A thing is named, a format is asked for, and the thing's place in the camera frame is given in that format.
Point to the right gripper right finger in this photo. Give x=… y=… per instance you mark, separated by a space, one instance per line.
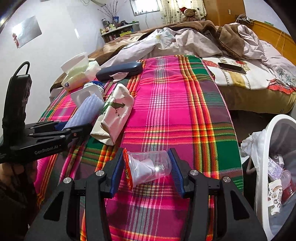
x=234 y=219

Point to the person left hand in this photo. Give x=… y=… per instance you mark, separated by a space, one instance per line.
x=8 y=171

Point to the patterned paper cup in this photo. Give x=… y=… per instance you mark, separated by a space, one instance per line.
x=274 y=197

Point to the green tissue pack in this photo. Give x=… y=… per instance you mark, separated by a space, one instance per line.
x=79 y=71

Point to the wooden headboard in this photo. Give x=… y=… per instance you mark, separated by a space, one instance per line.
x=282 y=41

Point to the light floral duvet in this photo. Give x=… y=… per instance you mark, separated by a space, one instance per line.
x=234 y=40

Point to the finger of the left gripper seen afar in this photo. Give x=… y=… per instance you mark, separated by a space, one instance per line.
x=60 y=126

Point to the white yogurt bottle blue cap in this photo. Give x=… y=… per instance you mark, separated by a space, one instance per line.
x=92 y=87

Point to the brown fleece blanket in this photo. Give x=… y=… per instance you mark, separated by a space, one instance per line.
x=108 y=50

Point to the dark blue glasses case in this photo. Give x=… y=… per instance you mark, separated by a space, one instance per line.
x=131 y=68

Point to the silver wall panel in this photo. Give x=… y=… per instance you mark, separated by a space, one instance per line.
x=26 y=31

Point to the floral bed sheet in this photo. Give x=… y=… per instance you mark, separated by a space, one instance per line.
x=257 y=90

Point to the clear plastic cup red lid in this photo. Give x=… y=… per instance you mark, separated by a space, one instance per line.
x=143 y=167

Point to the white paper scrap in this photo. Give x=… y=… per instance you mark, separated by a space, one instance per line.
x=119 y=76

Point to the patterned window curtain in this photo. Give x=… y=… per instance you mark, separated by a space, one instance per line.
x=172 y=10

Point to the black smartphone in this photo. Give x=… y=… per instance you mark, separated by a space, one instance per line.
x=233 y=68

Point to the white foam fruit net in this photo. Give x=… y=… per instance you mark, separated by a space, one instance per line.
x=86 y=113

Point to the white paper bag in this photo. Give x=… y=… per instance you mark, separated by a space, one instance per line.
x=114 y=115

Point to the wooden wardrobe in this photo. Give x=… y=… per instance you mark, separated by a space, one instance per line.
x=222 y=12

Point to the purple white small carton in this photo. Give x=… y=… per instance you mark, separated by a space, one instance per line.
x=274 y=170

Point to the white trash bin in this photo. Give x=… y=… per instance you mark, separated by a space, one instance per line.
x=271 y=156

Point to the cluttered white shelf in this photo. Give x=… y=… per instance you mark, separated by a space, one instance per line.
x=110 y=34

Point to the small window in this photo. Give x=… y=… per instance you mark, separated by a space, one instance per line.
x=140 y=7

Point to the brown teddy bear santa hat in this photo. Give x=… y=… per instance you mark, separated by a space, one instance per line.
x=190 y=15

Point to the vase with dry branches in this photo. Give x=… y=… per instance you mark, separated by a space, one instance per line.
x=110 y=10

